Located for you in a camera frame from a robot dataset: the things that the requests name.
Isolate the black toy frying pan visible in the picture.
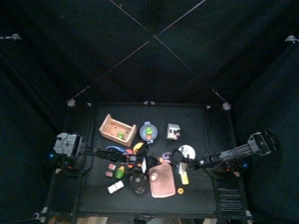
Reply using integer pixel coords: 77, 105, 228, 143
128, 171, 148, 195

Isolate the wooden toolbox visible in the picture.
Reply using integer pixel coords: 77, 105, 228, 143
97, 114, 137, 148

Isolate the pink cutting board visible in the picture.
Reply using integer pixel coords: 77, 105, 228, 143
148, 162, 177, 200

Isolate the yellow toy banana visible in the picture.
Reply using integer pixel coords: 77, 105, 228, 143
132, 142, 145, 153

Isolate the silver toy appliance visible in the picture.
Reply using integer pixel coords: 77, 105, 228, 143
165, 122, 183, 141

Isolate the purple toy eggplant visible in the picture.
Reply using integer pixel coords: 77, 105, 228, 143
160, 152, 173, 164

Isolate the yellow handled toy knife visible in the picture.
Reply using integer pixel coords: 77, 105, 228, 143
177, 162, 191, 186

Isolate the white toy spatula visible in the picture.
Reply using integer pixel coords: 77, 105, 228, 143
140, 157, 148, 175

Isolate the blue toy spoon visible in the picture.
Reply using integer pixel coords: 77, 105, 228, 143
105, 145, 127, 153

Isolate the white flat box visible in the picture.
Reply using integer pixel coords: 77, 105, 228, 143
107, 180, 127, 194

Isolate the white round plate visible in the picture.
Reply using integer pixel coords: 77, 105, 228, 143
177, 144, 197, 161

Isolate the green yellow toy corn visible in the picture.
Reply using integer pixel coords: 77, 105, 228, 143
115, 165, 127, 180

